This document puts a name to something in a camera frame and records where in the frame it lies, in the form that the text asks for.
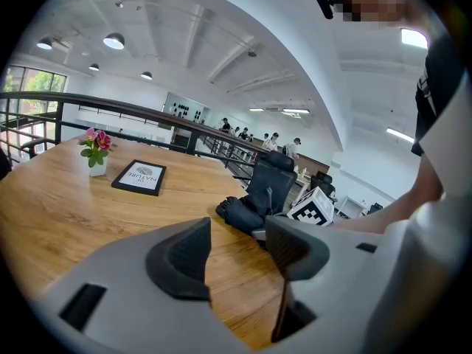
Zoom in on black picture frame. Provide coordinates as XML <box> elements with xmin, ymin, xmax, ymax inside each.
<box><xmin>111</xmin><ymin>159</ymin><xmax>168</xmax><ymax>198</ymax></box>

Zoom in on thin black balcony railing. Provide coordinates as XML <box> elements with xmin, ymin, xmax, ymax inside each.
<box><xmin>77</xmin><ymin>103</ymin><xmax>174</xmax><ymax>129</ymax></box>

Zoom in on person's right forearm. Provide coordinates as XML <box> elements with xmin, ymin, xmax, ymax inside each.
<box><xmin>331</xmin><ymin>182</ymin><xmax>444</xmax><ymax>235</ymax></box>

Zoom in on square ceiling light panel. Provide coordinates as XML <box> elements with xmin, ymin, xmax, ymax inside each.
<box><xmin>400</xmin><ymin>27</ymin><xmax>429</xmax><ymax>50</ymax></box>

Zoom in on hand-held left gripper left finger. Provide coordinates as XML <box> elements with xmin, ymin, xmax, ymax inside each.
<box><xmin>36</xmin><ymin>216</ymin><xmax>255</xmax><ymax>354</ymax></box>

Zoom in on white-legged work table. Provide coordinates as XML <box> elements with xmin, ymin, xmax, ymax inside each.
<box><xmin>294</xmin><ymin>167</ymin><xmax>312</xmax><ymax>198</ymax></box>

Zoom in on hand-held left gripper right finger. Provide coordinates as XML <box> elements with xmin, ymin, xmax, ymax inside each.
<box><xmin>257</xmin><ymin>215</ymin><xmax>391</xmax><ymax>354</ymax></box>

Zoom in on black cloth bundle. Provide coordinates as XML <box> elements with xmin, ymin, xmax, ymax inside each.
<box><xmin>215</xmin><ymin>193</ymin><xmax>274</xmax><ymax>243</ymax></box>

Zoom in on black metal railing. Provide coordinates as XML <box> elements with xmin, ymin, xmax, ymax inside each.
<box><xmin>0</xmin><ymin>91</ymin><xmax>272</xmax><ymax>186</ymax></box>

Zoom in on wooden table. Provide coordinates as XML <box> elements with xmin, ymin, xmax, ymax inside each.
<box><xmin>0</xmin><ymin>136</ymin><xmax>289</xmax><ymax>350</ymax></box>

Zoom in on pink flowers in white pot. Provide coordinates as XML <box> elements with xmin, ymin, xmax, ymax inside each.
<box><xmin>77</xmin><ymin>127</ymin><xmax>114</xmax><ymax>178</ymax></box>

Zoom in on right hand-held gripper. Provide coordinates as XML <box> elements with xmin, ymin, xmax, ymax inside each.
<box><xmin>251</xmin><ymin>186</ymin><xmax>335</xmax><ymax>241</ymax></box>

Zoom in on white cabinet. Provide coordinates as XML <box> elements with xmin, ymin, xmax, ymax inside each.
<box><xmin>336</xmin><ymin>195</ymin><xmax>368</xmax><ymax>219</ymax></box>

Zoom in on brown wooden counter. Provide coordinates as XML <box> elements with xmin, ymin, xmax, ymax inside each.
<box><xmin>297</xmin><ymin>153</ymin><xmax>331</xmax><ymax>177</ymax></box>

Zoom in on white wall display panel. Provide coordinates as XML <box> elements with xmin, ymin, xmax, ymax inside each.
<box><xmin>162</xmin><ymin>91</ymin><xmax>211</xmax><ymax>123</ymax></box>

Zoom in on person's black shirt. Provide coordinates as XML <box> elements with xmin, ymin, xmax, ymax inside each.
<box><xmin>410</xmin><ymin>31</ymin><xmax>466</xmax><ymax>157</ymax></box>

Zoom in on black head-mounted camera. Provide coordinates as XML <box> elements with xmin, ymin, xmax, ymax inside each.
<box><xmin>313</xmin><ymin>0</ymin><xmax>337</xmax><ymax>20</ymax></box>

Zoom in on large window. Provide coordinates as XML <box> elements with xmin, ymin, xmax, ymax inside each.
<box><xmin>0</xmin><ymin>64</ymin><xmax>68</xmax><ymax>155</ymax></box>

